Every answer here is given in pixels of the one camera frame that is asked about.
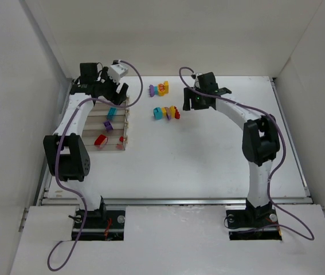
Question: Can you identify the teal lego block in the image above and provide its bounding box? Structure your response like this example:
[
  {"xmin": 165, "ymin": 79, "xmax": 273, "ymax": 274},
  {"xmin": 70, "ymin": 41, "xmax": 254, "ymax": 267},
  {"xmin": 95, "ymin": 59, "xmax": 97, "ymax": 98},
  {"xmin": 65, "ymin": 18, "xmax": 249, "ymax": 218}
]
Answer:
[
  {"xmin": 153, "ymin": 107, "xmax": 164, "ymax": 120},
  {"xmin": 107, "ymin": 107, "xmax": 117, "ymax": 121}
]

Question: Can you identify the yellow flower lego block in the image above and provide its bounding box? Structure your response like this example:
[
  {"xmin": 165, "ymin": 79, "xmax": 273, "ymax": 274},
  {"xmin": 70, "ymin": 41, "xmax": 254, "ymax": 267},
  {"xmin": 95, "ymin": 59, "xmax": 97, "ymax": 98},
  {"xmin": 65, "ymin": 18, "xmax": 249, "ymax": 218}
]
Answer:
[{"xmin": 155, "ymin": 81, "xmax": 169, "ymax": 96}]

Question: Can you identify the purple square lego block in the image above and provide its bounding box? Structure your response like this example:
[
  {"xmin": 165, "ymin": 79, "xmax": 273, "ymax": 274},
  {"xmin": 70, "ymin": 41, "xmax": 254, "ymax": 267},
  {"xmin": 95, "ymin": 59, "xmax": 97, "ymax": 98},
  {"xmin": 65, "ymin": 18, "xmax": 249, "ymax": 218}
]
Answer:
[{"xmin": 103, "ymin": 120, "xmax": 113, "ymax": 132}]

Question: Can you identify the red round lego block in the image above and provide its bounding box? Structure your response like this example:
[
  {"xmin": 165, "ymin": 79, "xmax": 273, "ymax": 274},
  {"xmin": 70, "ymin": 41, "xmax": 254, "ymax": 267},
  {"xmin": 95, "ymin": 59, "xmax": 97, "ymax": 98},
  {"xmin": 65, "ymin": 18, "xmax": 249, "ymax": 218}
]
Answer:
[{"xmin": 94, "ymin": 134, "xmax": 108, "ymax": 149}]

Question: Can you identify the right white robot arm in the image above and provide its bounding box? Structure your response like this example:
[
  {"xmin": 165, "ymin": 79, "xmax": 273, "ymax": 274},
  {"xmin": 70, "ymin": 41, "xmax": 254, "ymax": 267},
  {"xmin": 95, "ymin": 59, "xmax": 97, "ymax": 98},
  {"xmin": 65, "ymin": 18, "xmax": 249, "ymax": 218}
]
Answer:
[{"xmin": 183, "ymin": 72, "xmax": 280, "ymax": 230}]

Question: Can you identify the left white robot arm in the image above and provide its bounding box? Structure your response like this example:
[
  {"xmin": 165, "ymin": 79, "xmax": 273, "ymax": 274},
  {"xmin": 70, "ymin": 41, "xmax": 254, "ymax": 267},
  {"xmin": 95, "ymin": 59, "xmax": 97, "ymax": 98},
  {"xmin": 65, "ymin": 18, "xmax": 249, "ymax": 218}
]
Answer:
[{"xmin": 43, "ymin": 60, "xmax": 128, "ymax": 221}]

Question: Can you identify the clear compartment organizer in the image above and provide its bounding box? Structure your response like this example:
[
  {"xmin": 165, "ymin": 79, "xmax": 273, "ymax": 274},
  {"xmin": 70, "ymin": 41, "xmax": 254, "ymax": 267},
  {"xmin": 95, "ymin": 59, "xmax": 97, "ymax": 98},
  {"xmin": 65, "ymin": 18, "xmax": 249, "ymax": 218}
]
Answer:
[{"xmin": 81, "ymin": 99, "xmax": 130, "ymax": 153}]

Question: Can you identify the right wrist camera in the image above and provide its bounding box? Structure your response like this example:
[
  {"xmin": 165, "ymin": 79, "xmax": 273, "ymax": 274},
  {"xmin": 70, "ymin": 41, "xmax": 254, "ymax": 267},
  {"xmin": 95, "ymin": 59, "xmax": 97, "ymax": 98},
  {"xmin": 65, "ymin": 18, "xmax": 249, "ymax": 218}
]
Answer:
[{"xmin": 191, "ymin": 73, "xmax": 202, "ymax": 89}]

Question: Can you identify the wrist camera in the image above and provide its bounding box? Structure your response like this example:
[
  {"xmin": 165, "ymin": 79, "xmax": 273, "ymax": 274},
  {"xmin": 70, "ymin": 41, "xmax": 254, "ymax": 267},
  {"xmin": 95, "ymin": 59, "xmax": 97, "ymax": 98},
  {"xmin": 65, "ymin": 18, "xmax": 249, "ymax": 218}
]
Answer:
[
  {"xmin": 107, "ymin": 64, "xmax": 128, "ymax": 84},
  {"xmin": 191, "ymin": 73, "xmax": 202, "ymax": 89}
]

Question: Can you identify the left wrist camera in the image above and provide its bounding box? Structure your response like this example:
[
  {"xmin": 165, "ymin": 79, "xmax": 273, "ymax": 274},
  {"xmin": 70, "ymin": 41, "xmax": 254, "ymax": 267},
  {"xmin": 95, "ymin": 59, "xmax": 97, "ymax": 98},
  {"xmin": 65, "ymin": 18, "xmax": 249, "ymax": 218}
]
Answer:
[{"xmin": 107, "ymin": 64, "xmax": 128, "ymax": 84}]

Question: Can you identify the aluminium rail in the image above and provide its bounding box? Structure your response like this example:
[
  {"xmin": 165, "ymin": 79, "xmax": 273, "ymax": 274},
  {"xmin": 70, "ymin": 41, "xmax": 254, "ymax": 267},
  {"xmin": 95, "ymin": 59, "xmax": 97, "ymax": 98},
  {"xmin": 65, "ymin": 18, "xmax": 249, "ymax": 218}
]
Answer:
[{"xmin": 39, "ymin": 197, "xmax": 313, "ymax": 206}]

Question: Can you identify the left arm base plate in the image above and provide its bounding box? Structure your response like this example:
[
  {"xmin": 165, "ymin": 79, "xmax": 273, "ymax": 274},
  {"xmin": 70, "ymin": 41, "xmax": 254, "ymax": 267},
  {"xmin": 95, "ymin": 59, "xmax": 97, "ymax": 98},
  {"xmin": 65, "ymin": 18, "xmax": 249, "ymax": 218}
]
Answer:
[{"xmin": 79, "ymin": 209, "xmax": 126, "ymax": 241}]

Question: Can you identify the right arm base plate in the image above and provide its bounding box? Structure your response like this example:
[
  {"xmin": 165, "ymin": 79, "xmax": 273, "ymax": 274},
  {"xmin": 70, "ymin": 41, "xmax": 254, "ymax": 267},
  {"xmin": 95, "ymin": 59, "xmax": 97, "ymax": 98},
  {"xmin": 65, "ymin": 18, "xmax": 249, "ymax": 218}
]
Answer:
[{"xmin": 224, "ymin": 207, "xmax": 282, "ymax": 241}]

